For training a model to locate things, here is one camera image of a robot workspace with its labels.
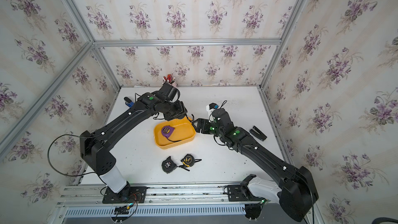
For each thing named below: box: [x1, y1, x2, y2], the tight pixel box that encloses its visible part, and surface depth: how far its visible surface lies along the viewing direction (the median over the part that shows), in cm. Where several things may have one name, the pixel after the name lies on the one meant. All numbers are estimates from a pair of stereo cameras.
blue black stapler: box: [123, 96, 135, 108], surface depth 109 cm
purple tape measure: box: [161, 125, 182, 143], surface depth 95 cm
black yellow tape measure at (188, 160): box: [176, 153, 202, 172], surface depth 83 cm
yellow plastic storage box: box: [153, 116, 196, 150], surface depth 95 cm
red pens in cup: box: [162, 73, 176, 84], surface depth 113 cm
